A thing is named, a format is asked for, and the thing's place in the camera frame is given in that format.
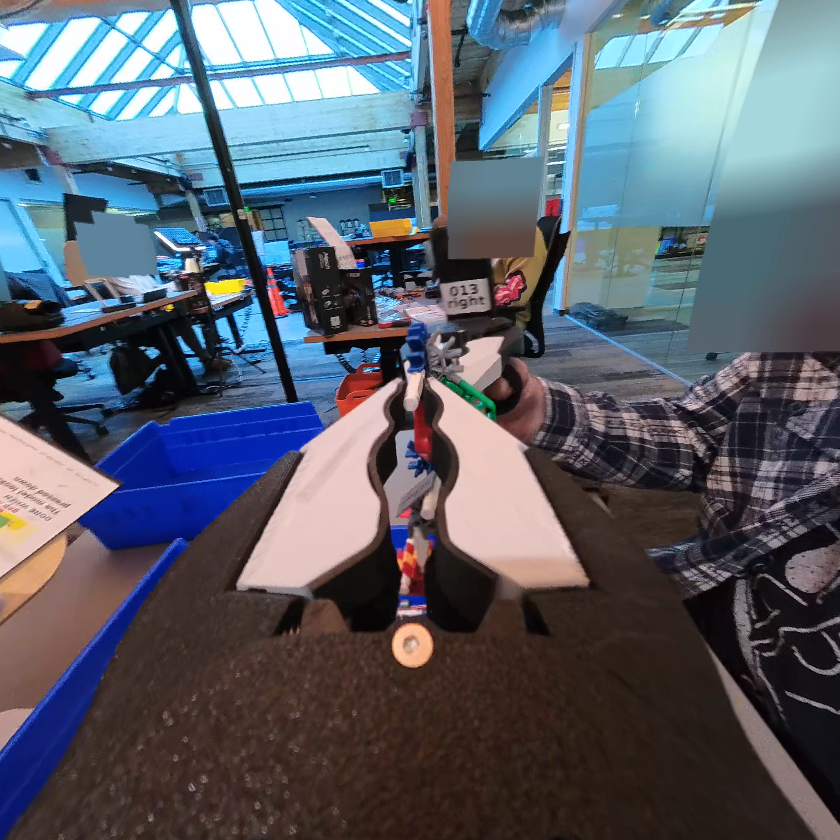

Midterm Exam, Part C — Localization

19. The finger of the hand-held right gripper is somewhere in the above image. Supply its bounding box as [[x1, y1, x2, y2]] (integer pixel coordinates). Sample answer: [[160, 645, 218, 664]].
[[457, 335, 530, 393]]

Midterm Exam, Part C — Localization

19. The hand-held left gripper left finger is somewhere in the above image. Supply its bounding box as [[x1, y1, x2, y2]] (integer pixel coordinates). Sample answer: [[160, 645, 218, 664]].
[[238, 381, 404, 628]]

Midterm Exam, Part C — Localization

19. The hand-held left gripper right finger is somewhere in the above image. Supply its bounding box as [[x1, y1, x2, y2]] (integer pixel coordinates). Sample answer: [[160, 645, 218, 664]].
[[423, 384, 589, 630]]

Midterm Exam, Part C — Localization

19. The green wheeled toy model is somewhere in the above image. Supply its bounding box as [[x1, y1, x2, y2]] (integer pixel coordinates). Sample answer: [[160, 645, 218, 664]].
[[392, 322, 508, 618]]

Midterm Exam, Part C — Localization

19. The blue plastic bin with label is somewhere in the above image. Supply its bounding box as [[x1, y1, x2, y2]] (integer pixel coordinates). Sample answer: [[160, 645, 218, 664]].
[[0, 539, 190, 830]]

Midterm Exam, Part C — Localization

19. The person's right forearm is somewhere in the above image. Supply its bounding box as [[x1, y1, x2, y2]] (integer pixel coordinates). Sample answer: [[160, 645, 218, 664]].
[[532, 350, 840, 599]]

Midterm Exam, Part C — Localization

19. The person's right hand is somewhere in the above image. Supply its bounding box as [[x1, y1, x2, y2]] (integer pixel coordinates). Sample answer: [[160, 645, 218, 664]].
[[494, 360, 551, 445]]

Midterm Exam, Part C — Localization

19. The wooden office desk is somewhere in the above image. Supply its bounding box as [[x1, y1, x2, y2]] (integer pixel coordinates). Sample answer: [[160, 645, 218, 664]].
[[305, 319, 450, 384]]

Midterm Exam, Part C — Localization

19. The empty blue plastic bin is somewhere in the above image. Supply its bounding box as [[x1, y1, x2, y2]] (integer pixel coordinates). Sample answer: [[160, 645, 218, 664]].
[[82, 401, 326, 551]]

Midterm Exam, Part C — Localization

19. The black cardboard box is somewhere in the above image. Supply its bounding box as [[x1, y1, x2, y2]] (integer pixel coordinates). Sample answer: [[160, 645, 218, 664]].
[[292, 246, 380, 337]]

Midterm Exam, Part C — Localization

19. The orange plastic bin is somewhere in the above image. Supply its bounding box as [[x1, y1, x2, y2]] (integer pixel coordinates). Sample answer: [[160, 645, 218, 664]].
[[335, 368, 385, 416]]

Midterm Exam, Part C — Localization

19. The white paper sign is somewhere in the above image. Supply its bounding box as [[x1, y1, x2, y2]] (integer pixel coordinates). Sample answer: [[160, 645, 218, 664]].
[[306, 217, 359, 271]]

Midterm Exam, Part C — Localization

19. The black floor stand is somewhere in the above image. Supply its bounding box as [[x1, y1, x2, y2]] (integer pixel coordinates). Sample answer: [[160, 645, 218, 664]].
[[168, 0, 301, 403]]

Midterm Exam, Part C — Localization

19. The instruction booklet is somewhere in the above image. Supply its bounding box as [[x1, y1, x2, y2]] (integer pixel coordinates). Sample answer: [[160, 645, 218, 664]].
[[0, 418, 120, 580]]

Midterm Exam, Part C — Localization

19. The cluttered office desk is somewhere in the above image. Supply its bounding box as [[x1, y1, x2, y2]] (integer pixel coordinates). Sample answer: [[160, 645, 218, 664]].
[[0, 289, 258, 397]]

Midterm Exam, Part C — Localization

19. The round wooden board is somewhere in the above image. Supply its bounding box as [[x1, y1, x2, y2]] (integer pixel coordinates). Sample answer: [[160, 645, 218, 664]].
[[0, 532, 68, 626]]

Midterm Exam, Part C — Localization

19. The black office chair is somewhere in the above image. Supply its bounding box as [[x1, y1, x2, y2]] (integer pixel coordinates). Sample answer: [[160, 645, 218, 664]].
[[0, 339, 114, 456]]

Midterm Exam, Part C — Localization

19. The wooden post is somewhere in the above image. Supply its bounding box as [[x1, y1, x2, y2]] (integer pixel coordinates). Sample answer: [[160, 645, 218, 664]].
[[426, 0, 459, 240]]

